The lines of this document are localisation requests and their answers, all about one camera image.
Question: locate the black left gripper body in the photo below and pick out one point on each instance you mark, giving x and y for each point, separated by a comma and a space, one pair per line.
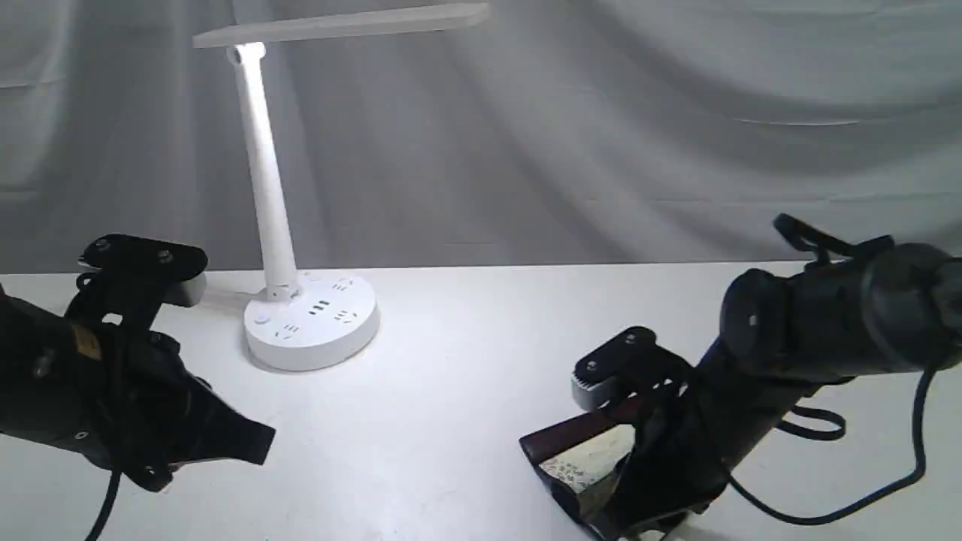
142, 413

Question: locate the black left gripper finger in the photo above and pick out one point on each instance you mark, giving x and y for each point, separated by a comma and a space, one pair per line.
231, 436

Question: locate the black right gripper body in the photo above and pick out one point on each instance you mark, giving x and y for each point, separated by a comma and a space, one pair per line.
686, 443

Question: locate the folding paper fan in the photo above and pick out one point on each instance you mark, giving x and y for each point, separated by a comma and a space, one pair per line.
579, 461

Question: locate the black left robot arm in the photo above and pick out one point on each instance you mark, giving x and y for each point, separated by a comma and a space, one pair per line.
38, 402

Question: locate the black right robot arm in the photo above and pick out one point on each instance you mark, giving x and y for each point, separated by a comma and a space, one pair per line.
894, 309

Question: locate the white desk lamp with sockets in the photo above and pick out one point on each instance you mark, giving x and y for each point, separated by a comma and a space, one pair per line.
304, 321

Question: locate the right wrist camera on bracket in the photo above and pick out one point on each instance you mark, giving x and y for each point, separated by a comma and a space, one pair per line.
631, 364

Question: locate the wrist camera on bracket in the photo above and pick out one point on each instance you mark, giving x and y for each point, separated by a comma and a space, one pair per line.
132, 277
631, 364

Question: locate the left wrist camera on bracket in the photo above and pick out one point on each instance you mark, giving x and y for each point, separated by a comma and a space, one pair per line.
132, 277

